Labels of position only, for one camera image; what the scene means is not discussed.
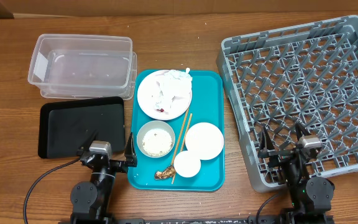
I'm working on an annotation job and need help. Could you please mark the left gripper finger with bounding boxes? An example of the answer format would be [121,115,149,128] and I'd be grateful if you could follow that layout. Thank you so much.
[124,133,137,167]
[78,130,98,152]

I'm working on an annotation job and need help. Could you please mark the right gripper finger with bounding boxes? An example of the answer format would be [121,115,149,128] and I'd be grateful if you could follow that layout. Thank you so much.
[259,126,275,152]
[295,123,311,140]

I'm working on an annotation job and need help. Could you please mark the grey bowl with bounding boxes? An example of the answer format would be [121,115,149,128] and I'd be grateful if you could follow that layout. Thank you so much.
[137,120,176,158]

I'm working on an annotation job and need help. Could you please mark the gold foil wrapper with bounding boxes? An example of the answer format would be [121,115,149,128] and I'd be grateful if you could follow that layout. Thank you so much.
[154,166,176,180]

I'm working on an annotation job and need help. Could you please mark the white cup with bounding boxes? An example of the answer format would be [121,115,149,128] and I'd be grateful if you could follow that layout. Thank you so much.
[173,151,201,178]

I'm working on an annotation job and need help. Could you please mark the small white plate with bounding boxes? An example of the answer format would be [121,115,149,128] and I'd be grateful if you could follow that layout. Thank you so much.
[185,123,224,161]

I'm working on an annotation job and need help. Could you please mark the white tissue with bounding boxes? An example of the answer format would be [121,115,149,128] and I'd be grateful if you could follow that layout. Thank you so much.
[155,68,193,112]

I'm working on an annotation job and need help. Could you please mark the cooked white rice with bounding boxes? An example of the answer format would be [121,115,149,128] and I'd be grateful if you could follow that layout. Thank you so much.
[142,129,173,157]

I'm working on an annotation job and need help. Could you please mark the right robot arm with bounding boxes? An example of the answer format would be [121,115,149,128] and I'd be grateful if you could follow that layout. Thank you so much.
[258,123,335,223]

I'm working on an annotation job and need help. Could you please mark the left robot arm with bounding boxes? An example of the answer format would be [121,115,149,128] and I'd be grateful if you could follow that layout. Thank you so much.
[70,132,137,223]

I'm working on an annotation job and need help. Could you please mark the grey dishwasher rack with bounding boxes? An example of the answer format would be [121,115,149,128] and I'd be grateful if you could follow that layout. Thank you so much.
[217,15,358,192]

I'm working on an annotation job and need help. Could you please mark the clear plastic waste bin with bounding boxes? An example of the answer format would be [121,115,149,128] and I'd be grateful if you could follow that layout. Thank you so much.
[27,34,137,100]

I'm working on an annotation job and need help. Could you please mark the black plastic tray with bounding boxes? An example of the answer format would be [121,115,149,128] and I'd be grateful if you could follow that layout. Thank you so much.
[38,96,126,159]

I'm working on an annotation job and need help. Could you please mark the teal serving tray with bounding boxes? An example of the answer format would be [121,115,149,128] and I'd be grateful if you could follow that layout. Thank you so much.
[127,70,225,192]

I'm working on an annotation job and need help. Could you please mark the left wooden chopstick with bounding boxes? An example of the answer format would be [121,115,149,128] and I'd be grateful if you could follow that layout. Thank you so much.
[171,107,190,166]

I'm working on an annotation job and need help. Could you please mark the wooden chopstick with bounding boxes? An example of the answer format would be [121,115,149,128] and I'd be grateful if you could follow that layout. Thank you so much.
[171,113,193,185]
[171,107,190,166]

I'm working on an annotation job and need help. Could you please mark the large white plate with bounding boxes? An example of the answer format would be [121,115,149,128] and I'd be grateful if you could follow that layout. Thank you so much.
[136,70,193,121]

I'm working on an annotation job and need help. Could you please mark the right wooden chopstick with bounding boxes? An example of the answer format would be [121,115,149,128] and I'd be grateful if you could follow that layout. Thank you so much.
[171,113,193,185]

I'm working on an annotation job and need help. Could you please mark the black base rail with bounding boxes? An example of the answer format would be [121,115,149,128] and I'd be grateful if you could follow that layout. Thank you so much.
[57,215,285,224]

